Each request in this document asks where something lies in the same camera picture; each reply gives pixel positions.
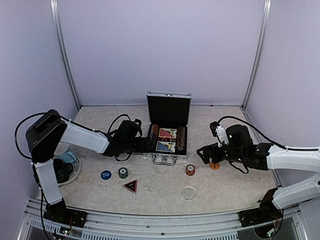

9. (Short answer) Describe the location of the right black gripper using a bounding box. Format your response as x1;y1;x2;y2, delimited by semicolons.
196;142;246;165

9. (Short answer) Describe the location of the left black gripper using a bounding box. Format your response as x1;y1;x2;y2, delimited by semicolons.
122;136;153;154

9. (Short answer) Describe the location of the blue playing card deck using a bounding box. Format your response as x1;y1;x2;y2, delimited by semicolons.
156;141;176;153

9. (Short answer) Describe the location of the red poker chip stack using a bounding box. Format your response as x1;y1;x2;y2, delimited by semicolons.
185;164;196;176

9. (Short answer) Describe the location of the red playing card deck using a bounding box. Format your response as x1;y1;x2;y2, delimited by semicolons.
158;128;178;139

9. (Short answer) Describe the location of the aluminium poker case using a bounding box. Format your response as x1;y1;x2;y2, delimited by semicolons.
143;90;192;166

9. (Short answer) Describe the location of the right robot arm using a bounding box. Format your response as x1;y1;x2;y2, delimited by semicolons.
196;122;320;222

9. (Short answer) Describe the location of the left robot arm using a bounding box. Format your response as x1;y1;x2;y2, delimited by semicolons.
25;109;152;223

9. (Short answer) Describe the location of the orange big blind button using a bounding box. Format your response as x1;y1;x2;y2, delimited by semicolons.
209;162;220;170

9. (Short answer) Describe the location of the left chip row in case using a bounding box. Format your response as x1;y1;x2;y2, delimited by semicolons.
149;124;160;150

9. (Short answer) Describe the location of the chip row in case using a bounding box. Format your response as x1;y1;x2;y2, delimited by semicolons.
176;126;186;151
149;124;160;150

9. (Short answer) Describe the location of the right chip row in case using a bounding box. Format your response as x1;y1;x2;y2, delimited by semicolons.
176;126;186;151

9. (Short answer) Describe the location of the green poker chip stack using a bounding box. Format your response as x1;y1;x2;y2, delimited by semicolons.
118;167;129;179

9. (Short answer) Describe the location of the red triangular dealer button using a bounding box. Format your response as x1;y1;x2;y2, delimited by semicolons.
122;179;138;195

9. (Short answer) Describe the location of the clear round dealer puck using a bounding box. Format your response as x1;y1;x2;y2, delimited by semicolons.
181;186;198;201

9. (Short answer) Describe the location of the blue small blind button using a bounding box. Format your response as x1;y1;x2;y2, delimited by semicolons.
100;170;112;180

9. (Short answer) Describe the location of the clear round tray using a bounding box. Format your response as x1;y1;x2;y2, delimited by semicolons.
57;157;82;186

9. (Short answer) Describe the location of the black mug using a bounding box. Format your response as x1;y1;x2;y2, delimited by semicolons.
53;158;74;184

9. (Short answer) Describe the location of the front aluminium frame rail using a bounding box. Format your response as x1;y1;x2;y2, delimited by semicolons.
17;199;311;240

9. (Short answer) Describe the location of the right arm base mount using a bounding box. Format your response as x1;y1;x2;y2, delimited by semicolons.
238;199;283;227

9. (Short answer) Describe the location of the right rear aluminium post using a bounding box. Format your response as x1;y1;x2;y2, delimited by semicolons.
241;0;272;112

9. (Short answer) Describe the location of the aluminium post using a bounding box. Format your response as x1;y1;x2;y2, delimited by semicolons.
241;0;272;112
50;0;82;111

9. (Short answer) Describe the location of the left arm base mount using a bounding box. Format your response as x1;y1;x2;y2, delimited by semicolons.
43;198;88;228

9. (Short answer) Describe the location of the left rear aluminium post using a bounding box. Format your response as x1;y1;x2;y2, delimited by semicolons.
50;0;82;111

